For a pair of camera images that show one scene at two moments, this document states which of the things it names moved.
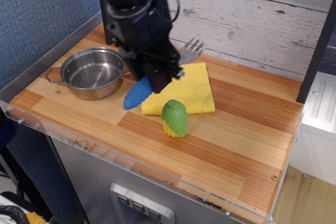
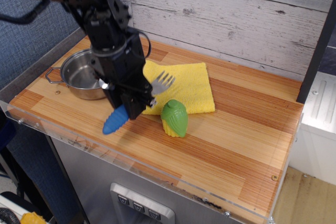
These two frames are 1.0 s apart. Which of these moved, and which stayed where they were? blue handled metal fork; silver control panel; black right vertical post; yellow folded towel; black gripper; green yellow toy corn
Moved: black gripper; blue handled metal fork
Stayed: silver control panel; black right vertical post; yellow folded towel; green yellow toy corn
